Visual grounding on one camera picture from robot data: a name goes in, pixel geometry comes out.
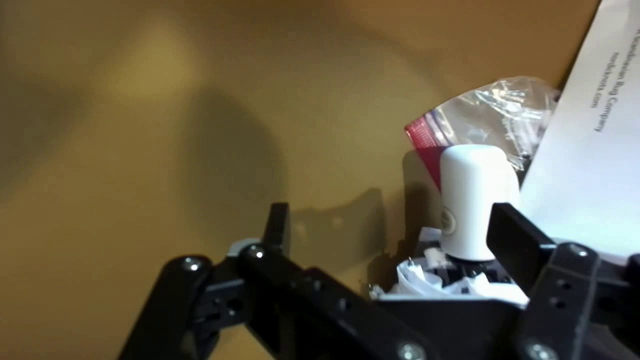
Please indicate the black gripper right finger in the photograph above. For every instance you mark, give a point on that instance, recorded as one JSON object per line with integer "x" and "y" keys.
{"x": 566, "y": 287}

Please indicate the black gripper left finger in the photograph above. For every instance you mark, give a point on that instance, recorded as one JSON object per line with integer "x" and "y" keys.
{"x": 221, "y": 301}

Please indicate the white plastic bottle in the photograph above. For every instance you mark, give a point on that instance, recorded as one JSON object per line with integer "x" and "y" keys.
{"x": 472, "y": 201}

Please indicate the white paper sign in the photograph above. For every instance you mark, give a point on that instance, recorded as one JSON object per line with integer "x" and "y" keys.
{"x": 593, "y": 133}

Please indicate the clear red plastic bag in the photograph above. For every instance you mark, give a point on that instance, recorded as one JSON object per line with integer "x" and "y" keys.
{"x": 487, "y": 116}

